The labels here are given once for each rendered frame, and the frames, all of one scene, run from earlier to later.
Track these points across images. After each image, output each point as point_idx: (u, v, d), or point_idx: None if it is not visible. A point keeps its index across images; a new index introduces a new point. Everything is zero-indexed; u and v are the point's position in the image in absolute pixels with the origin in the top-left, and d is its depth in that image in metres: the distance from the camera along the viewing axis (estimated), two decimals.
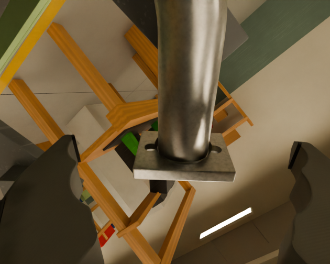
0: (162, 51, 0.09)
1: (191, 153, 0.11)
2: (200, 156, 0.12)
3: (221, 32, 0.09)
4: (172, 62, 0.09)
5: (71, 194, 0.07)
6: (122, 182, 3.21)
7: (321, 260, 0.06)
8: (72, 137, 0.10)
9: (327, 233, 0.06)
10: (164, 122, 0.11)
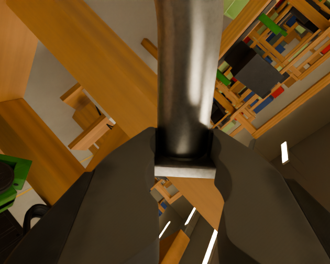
0: (161, 48, 0.10)
1: (189, 149, 0.11)
2: (198, 153, 0.12)
3: (217, 30, 0.09)
4: (171, 58, 0.09)
5: (144, 184, 0.08)
6: None
7: (253, 242, 0.06)
8: (155, 131, 0.11)
9: (251, 213, 0.07)
10: (163, 118, 0.11)
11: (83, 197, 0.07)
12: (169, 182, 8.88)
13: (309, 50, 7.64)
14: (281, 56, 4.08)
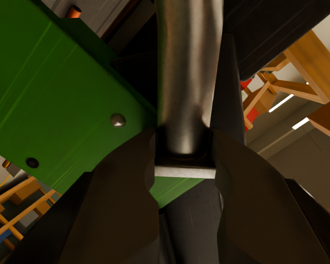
0: (161, 48, 0.10)
1: (189, 149, 0.11)
2: (198, 153, 0.12)
3: (217, 30, 0.09)
4: (171, 58, 0.09)
5: (144, 184, 0.08)
6: None
7: (253, 242, 0.06)
8: (155, 131, 0.11)
9: (251, 213, 0.07)
10: (163, 118, 0.11)
11: (83, 197, 0.07)
12: None
13: None
14: None
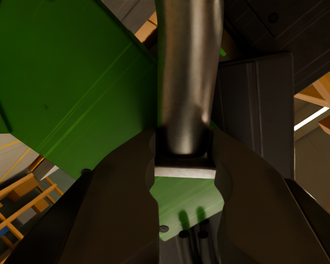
0: (161, 48, 0.10)
1: (189, 149, 0.11)
2: (198, 154, 0.12)
3: (218, 31, 0.09)
4: (171, 59, 0.09)
5: (144, 184, 0.08)
6: None
7: (253, 242, 0.06)
8: (155, 131, 0.11)
9: (251, 213, 0.07)
10: (163, 118, 0.11)
11: (83, 197, 0.07)
12: None
13: None
14: None
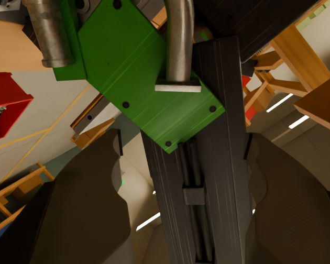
0: (168, 30, 0.23)
1: (181, 77, 0.25)
2: (185, 80, 0.25)
3: (191, 22, 0.22)
4: (173, 34, 0.23)
5: (111, 186, 0.08)
6: None
7: (283, 247, 0.06)
8: (118, 131, 0.11)
9: (284, 219, 0.07)
10: (169, 62, 0.24)
11: (45, 209, 0.07)
12: None
13: None
14: None
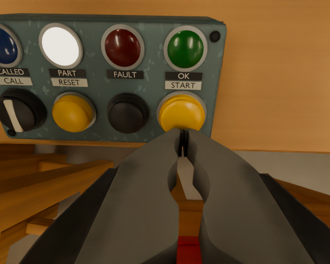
0: None
1: None
2: None
3: None
4: None
5: (166, 185, 0.08)
6: None
7: (234, 242, 0.06)
8: (180, 132, 0.11)
9: (230, 212, 0.07)
10: None
11: (106, 193, 0.07)
12: None
13: None
14: None
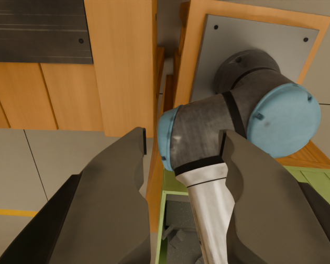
0: None
1: None
2: None
3: None
4: None
5: (133, 184, 0.08)
6: None
7: (263, 243, 0.06)
8: (143, 130, 0.11)
9: (262, 215, 0.07)
10: None
11: (71, 200, 0.07)
12: None
13: None
14: None
